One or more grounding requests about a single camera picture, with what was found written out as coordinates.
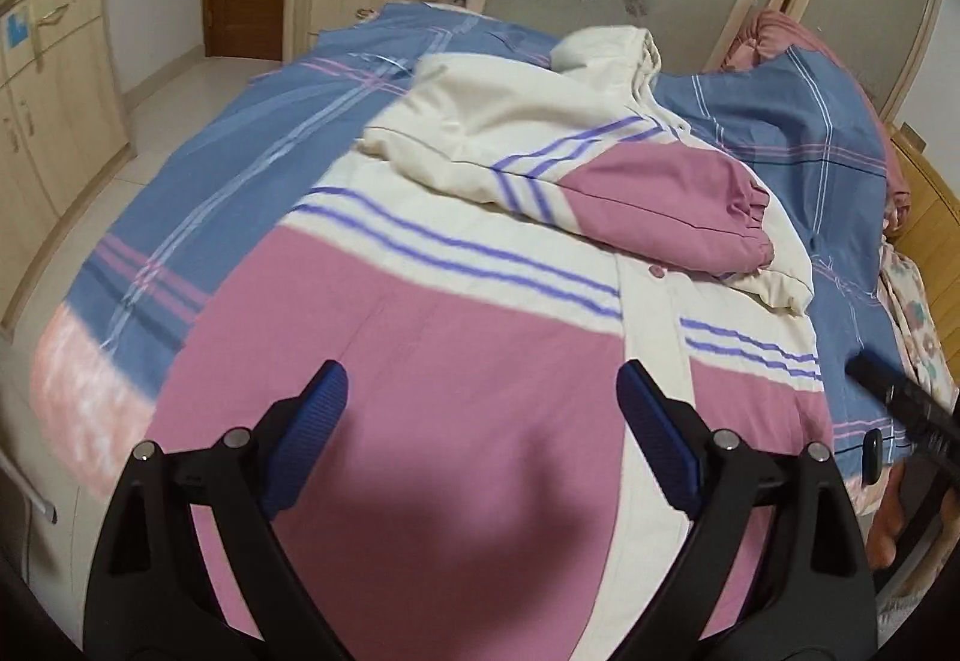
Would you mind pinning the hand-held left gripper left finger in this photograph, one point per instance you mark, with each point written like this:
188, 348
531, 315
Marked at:
315, 421

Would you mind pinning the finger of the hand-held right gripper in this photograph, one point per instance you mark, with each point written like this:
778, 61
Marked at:
904, 398

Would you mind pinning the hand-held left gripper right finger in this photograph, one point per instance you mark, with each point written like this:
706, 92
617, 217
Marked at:
660, 436

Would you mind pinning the pink and cream striped jacket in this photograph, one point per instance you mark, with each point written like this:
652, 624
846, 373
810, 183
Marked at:
480, 361

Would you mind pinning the person's right hand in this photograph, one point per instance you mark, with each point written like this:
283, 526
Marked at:
885, 526

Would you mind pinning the floral cloth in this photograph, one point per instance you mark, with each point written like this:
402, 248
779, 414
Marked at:
916, 323

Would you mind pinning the wooden headboard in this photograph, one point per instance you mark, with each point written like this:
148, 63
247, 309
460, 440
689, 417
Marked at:
930, 196

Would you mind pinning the blue plaid bed sheet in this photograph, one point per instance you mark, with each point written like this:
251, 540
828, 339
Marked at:
225, 181

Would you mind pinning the white metal rod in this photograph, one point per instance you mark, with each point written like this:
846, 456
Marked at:
34, 500

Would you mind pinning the light wood cabinet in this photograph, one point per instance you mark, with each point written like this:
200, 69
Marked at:
52, 129

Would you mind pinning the blue sticker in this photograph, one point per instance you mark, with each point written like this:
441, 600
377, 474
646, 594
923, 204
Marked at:
18, 30

